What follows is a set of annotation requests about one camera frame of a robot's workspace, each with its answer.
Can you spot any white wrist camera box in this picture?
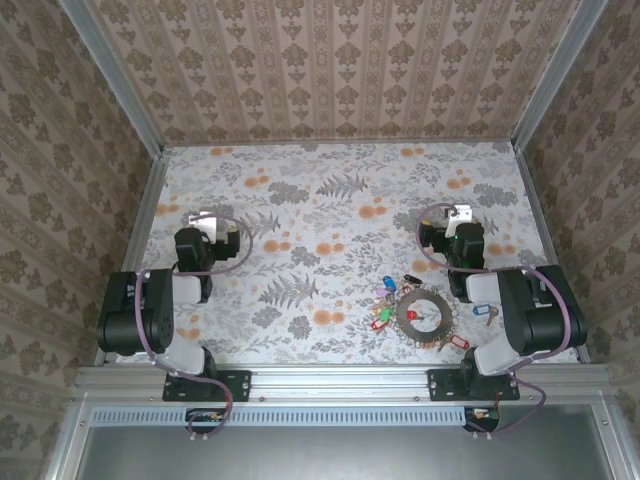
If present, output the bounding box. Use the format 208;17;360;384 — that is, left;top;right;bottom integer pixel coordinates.
188;211;231;245
443;203;474;227

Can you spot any aluminium frame post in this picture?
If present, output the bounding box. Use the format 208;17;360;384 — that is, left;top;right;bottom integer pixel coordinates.
510;0;609;151
58;0;166;157

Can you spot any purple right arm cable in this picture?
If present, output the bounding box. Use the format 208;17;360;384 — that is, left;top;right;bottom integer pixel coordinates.
417;202;576;441

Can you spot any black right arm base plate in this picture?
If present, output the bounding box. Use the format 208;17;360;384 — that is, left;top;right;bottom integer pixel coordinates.
427;368;521;403

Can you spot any grey steel panel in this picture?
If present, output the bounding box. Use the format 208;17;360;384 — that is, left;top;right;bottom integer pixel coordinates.
74;404;619;480

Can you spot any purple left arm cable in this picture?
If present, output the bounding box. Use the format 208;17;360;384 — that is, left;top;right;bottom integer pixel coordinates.
134;212;256;441

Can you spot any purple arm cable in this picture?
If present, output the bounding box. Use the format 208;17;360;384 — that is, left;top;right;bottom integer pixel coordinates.
134;212;256;441
417;202;576;441

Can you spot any brass key with blue tag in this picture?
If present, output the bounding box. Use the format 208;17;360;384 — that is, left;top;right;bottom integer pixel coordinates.
472;304;500;327

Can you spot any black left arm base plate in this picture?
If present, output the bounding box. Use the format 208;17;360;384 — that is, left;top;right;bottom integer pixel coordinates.
162;368;252;403

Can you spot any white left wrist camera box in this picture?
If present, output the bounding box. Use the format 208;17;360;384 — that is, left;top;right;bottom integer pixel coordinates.
188;211;231;245

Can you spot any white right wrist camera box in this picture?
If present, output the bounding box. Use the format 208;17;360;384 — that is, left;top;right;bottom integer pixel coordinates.
443;203;474;227

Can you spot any black wiring connector box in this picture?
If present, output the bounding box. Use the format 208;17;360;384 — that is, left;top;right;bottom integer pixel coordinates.
462;405;501;434
185;407;232;435

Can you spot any long aluminium mounting rail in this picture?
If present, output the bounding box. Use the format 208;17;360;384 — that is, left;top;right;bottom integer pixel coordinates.
74;363;609;401

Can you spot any grey slotted cable duct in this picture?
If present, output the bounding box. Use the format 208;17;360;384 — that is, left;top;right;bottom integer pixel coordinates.
91;405;501;428

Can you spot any aluminium table side rail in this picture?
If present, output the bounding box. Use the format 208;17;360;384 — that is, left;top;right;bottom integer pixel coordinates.
512;142;592;364
94;147;171;369

